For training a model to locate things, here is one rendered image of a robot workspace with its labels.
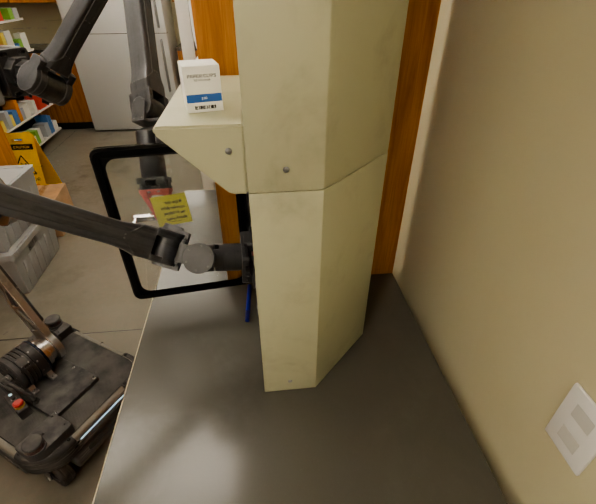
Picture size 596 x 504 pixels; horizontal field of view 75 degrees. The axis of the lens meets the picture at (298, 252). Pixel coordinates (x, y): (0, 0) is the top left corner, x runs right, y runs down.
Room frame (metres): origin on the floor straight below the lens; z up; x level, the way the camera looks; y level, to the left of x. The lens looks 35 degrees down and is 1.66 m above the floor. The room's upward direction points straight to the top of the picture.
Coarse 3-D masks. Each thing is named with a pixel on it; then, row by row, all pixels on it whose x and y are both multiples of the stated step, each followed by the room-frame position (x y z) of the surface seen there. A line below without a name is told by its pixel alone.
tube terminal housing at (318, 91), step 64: (256, 0) 0.51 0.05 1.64; (320, 0) 0.51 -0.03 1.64; (384, 0) 0.61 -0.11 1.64; (256, 64) 0.50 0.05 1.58; (320, 64) 0.51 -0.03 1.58; (384, 64) 0.63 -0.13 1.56; (256, 128) 0.50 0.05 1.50; (320, 128) 0.51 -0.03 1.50; (384, 128) 0.65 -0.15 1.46; (256, 192) 0.50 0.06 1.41; (320, 192) 0.51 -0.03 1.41; (256, 256) 0.50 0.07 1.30; (320, 256) 0.51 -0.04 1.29; (320, 320) 0.52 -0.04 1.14
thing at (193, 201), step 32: (128, 160) 0.75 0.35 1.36; (160, 160) 0.77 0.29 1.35; (128, 192) 0.75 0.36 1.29; (160, 192) 0.76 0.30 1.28; (192, 192) 0.78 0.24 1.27; (224, 192) 0.80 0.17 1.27; (160, 224) 0.76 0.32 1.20; (192, 224) 0.78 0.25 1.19; (224, 224) 0.79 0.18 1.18; (160, 288) 0.75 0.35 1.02
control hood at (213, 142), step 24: (240, 96) 0.65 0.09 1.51; (168, 120) 0.52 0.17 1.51; (192, 120) 0.52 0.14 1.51; (216, 120) 0.52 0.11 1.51; (240, 120) 0.52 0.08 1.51; (168, 144) 0.49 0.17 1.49; (192, 144) 0.49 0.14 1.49; (216, 144) 0.50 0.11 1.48; (240, 144) 0.50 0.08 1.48; (216, 168) 0.50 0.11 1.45; (240, 168) 0.50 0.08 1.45; (240, 192) 0.50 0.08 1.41
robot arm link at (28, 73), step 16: (80, 0) 1.16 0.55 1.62; (96, 0) 1.16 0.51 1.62; (80, 16) 1.14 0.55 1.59; (96, 16) 1.17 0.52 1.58; (64, 32) 1.13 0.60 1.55; (80, 32) 1.14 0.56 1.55; (48, 48) 1.12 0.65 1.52; (64, 48) 1.11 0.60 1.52; (80, 48) 1.14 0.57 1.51; (32, 64) 1.08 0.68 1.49; (48, 64) 1.09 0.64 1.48; (64, 64) 1.11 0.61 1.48; (32, 80) 1.05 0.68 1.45; (64, 96) 1.11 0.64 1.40
